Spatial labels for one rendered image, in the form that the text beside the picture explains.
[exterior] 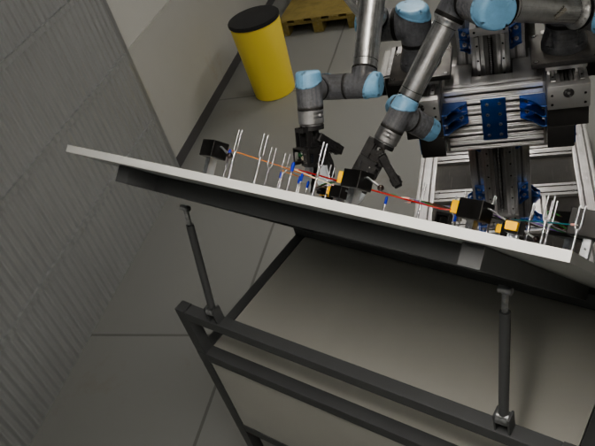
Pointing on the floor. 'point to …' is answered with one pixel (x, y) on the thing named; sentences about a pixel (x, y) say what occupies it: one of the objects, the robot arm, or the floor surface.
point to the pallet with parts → (315, 14)
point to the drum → (263, 51)
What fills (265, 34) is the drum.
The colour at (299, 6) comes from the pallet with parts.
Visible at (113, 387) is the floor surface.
